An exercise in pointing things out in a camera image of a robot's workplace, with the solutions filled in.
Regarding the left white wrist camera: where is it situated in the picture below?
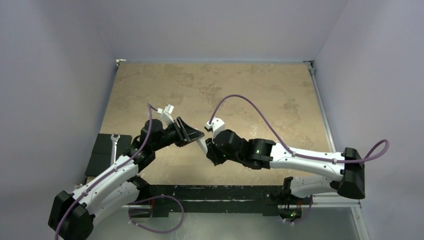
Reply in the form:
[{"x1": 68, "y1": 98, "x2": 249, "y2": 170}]
[{"x1": 156, "y1": 104, "x2": 174, "y2": 126}]

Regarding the white remote control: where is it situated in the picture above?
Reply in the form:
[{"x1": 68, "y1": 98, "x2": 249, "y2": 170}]
[{"x1": 195, "y1": 137, "x2": 208, "y2": 155}]

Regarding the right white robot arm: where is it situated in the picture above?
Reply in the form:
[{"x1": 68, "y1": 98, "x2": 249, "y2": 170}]
[{"x1": 204, "y1": 129, "x2": 366, "y2": 204}]

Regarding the aluminium frame rail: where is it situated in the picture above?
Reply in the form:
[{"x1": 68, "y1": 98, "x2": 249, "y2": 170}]
[{"x1": 303, "y1": 60, "x2": 336, "y2": 152}]

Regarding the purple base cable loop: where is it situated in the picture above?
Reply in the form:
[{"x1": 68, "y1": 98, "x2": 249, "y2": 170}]
[{"x1": 127, "y1": 194, "x2": 185, "y2": 235}]

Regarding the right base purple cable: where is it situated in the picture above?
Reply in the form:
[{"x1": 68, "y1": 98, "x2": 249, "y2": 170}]
[{"x1": 282, "y1": 195, "x2": 314, "y2": 227}]

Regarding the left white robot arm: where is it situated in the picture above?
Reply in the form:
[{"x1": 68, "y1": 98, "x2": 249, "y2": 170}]
[{"x1": 48, "y1": 117, "x2": 205, "y2": 240}]

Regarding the silver wrench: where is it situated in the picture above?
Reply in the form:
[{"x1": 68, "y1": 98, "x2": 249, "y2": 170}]
[{"x1": 110, "y1": 133, "x2": 121, "y2": 165}]

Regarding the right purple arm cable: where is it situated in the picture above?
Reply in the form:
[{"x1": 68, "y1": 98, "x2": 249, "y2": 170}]
[{"x1": 208, "y1": 94, "x2": 390, "y2": 165}]

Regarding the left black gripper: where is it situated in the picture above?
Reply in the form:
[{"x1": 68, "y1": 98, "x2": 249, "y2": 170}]
[{"x1": 151, "y1": 116, "x2": 203, "y2": 152}]

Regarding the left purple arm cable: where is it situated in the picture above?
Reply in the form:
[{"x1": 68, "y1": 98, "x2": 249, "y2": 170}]
[{"x1": 54, "y1": 103, "x2": 160, "y2": 240}]

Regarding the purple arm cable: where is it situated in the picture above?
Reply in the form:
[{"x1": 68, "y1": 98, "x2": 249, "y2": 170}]
[
  {"x1": 208, "y1": 94, "x2": 390, "y2": 165},
  {"x1": 54, "y1": 103, "x2": 160, "y2": 240}
]

